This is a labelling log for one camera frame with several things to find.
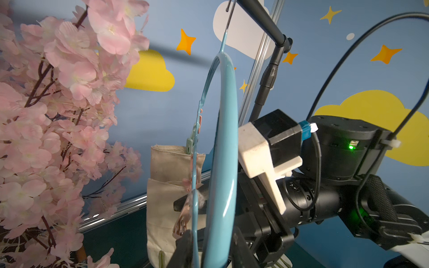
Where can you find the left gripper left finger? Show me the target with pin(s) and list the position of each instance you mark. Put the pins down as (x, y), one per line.
(183, 254)

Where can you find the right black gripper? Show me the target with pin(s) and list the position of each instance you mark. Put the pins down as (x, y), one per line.
(262, 226)

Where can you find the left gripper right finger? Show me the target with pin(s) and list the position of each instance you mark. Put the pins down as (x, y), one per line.
(240, 254)

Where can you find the light blue wavy clip hanger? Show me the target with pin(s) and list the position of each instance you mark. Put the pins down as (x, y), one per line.
(224, 172)

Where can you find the beige glove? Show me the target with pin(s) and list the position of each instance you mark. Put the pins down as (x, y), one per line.
(170, 174)

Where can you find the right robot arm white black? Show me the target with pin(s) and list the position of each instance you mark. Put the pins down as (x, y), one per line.
(336, 179)

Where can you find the green clothes clip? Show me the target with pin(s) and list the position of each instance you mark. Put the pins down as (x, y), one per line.
(190, 141)

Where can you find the black garment rack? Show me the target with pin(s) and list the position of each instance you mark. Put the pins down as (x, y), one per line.
(274, 44)

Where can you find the pink cherry blossom tree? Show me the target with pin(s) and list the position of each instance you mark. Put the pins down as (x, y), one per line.
(59, 84)

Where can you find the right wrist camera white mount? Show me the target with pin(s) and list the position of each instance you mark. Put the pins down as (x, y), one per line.
(270, 147)

